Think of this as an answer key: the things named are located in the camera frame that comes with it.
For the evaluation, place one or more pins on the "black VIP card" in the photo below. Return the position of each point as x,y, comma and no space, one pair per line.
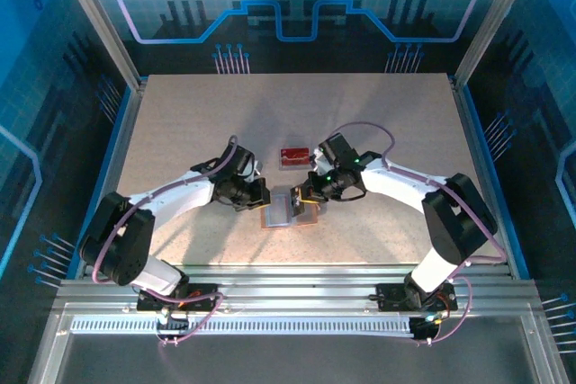
297,202

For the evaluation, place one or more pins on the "tan leather card holder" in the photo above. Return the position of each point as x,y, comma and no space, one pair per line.
310,222

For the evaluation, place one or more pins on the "red VIP card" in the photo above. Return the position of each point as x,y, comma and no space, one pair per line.
294,154

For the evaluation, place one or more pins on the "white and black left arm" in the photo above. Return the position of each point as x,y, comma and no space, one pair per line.
171,199

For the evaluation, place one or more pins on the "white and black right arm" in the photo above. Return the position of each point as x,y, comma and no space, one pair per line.
396,181

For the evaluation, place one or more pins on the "clear plastic card box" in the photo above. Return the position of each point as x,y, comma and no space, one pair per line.
297,168

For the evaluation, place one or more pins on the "small black control box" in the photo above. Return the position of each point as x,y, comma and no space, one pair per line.
423,327

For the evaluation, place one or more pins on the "aluminium table frame rail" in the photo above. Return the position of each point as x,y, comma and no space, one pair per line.
292,287

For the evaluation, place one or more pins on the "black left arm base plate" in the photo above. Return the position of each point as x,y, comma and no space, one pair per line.
202,296

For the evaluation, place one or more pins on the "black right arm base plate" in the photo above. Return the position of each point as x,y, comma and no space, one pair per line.
389,298

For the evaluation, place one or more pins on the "aluminium table side rail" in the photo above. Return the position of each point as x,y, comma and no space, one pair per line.
112,168
481,168

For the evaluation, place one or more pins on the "aluminium upright post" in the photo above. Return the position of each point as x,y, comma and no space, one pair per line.
96,20
495,20

